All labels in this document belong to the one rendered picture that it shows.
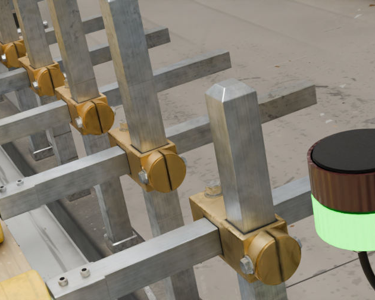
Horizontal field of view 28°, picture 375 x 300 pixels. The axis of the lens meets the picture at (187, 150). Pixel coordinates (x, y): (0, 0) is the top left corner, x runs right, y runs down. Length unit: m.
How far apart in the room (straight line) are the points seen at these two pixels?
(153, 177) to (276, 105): 0.23
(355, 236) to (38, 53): 1.01
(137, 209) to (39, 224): 1.33
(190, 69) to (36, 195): 0.42
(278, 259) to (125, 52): 0.31
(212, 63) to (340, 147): 0.84
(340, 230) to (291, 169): 2.55
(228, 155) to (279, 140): 2.57
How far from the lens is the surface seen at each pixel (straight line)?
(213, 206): 0.76
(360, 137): 0.44
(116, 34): 0.86
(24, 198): 0.93
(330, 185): 0.41
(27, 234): 1.57
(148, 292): 1.13
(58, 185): 0.94
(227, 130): 0.66
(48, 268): 1.43
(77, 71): 1.13
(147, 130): 0.91
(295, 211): 0.78
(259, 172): 0.69
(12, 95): 3.02
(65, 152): 1.43
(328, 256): 2.42
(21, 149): 1.78
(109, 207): 1.21
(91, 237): 1.32
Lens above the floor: 1.33
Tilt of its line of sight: 24 degrees down
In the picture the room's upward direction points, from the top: 11 degrees counter-clockwise
